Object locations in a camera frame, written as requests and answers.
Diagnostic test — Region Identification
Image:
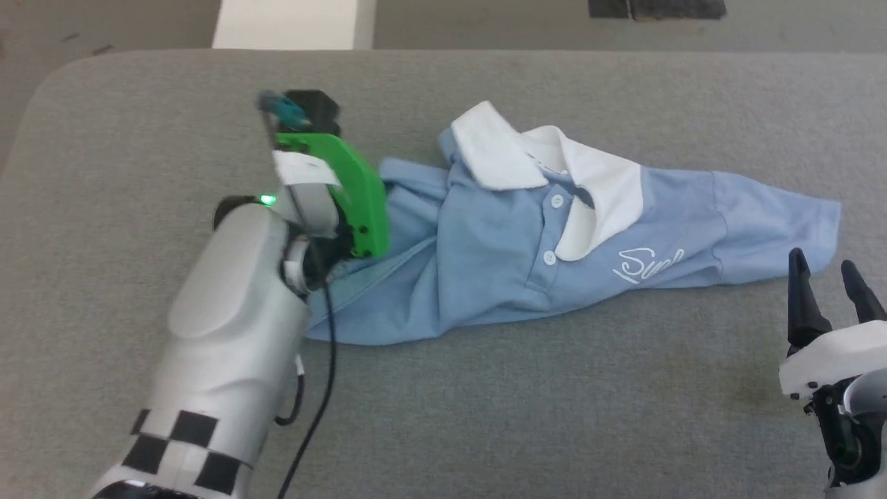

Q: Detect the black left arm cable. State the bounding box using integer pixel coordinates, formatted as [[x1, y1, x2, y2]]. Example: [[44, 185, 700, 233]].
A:
[[258, 91, 340, 499]]

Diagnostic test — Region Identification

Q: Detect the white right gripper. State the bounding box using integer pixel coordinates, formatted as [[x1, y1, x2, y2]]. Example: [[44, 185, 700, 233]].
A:
[[780, 248, 887, 399]]

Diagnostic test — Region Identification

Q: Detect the large black floor plate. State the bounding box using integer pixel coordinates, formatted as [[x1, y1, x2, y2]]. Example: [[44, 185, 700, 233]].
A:
[[631, 0, 727, 20]]

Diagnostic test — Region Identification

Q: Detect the short black arm cable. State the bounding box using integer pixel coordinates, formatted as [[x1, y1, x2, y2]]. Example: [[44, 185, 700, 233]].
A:
[[274, 353, 307, 427]]

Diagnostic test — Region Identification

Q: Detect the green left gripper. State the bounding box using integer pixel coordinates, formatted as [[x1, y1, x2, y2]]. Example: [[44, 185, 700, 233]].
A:
[[272, 132, 390, 259]]

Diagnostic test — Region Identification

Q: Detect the white box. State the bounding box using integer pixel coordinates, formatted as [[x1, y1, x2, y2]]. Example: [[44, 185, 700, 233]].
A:
[[211, 0, 377, 51]]

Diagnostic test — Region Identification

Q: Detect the light blue polo shirt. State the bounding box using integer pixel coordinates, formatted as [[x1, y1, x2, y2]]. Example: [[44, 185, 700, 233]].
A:
[[305, 100, 843, 346]]

